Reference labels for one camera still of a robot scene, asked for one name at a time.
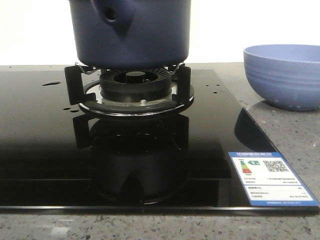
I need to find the blue ceramic bowl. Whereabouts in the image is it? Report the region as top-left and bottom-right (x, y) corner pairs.
(243, 44), (320, 111)

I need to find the black right pot support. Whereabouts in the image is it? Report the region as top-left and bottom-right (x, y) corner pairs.
(64, 63), (194, 118)

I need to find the dark blue cooking pot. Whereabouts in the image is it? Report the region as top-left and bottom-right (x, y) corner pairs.
(69, 0), (192, 70)

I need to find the black right gas burner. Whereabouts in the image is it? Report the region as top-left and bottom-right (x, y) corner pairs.
(99, 68), (172, 103)

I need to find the black glass gas cooktop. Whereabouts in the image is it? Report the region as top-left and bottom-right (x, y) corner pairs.
(0, 69), (320, 215)

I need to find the blue energy label sticker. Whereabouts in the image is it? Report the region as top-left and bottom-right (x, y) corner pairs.
(228, 152), (320, 207)

